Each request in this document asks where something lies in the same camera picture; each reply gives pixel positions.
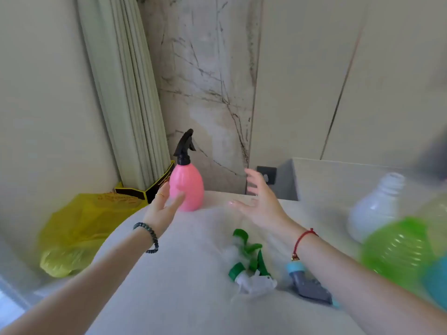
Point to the person's right hand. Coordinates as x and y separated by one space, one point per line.
265 209

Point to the person's left hand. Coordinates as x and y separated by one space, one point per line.
159 214

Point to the person's left thumb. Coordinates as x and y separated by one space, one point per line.
177 201

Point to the person's right thumb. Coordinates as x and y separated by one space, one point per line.
239 205

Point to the person's left forearm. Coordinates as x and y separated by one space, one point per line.
87 286

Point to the person's right forearm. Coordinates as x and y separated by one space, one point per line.
363 293

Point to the pink spray bottle black trigger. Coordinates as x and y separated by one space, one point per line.
188 186

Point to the yellow and black cardboard box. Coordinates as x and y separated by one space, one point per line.
152 191

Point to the green spray trigger head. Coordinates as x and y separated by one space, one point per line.
252 249

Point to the white and green spray head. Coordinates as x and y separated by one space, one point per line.
253 284

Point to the yellow plastic bag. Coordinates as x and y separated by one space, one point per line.
80 226

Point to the grey spray head blue collar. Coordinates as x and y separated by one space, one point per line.
309 287

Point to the stack of beige leaning panels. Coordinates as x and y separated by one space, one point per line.
129 101

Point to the white plastic bottle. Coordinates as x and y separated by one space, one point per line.
375 209

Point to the green ribbed plastic bottle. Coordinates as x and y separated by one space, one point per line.
398 252

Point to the teal plastic bottle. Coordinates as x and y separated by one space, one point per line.
436 284

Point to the black wall socket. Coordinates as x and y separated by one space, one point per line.
266 174

